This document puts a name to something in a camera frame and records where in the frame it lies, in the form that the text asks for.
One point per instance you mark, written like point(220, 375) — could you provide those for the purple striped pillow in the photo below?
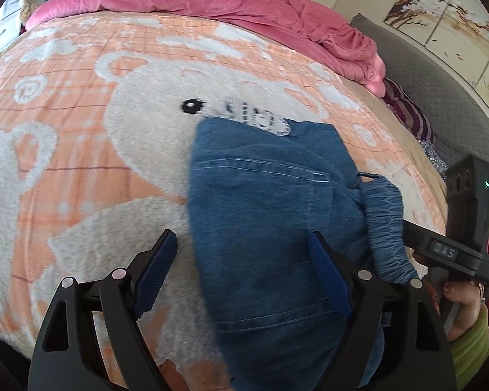
point(411, 116)

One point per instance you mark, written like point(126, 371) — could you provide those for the person's right hand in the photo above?
point(466, 305)

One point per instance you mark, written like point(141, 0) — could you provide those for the pink duvet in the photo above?
point(228, 4)

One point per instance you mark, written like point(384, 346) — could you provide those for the grey padded headboard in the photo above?
point(444, 102)

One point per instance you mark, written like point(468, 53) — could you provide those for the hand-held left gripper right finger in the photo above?
point(330, 281)

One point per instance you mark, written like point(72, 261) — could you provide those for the blossom wall painting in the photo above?
point(452, 16)

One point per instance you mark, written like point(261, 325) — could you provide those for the small patterned cloth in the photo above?
point(434, 159)

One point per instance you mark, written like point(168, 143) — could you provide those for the bear printed fleece blanket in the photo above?
point(85, 130)

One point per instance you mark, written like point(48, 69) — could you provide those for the person's right forearm green sleeve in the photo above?
point(472, 346)

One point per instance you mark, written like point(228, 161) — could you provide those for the blue denim garment with lace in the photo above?
point(269, 220)

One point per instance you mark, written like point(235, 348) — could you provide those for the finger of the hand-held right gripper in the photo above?
point(411, 236)

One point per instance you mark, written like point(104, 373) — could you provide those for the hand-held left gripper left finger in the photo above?
point(159, 277)

